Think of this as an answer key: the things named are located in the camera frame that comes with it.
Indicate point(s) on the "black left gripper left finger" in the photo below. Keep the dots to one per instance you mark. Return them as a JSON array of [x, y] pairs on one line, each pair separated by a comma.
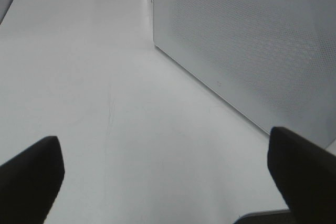
[[31, 181]]

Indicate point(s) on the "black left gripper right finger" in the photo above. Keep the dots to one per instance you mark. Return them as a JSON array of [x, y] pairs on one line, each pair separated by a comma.
[[304, 174]]

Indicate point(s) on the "white microwave door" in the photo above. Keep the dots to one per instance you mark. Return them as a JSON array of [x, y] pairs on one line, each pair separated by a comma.
[[272, 60]]

